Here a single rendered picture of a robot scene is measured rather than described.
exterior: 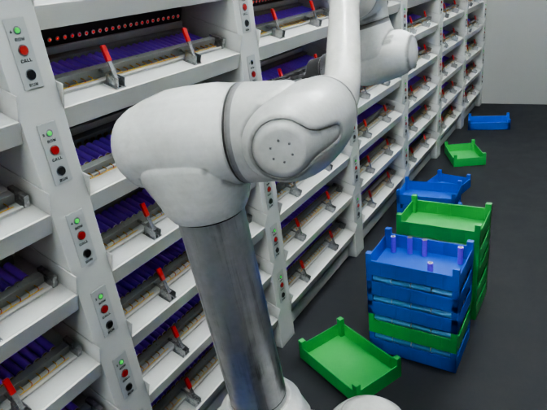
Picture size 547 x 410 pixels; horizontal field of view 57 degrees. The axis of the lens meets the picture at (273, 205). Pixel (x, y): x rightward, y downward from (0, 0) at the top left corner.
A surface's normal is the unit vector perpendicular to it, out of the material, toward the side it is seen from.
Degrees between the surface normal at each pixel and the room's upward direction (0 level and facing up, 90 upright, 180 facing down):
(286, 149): 88
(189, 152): 88
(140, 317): 20
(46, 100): 90
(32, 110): 90
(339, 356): 0
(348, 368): 0
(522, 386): 0
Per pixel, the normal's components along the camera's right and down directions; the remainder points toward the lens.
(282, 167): -0.18, 0.33
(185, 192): -0.21, 0.55
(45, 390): 0.17, -0.81
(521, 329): -0.12, -0.90
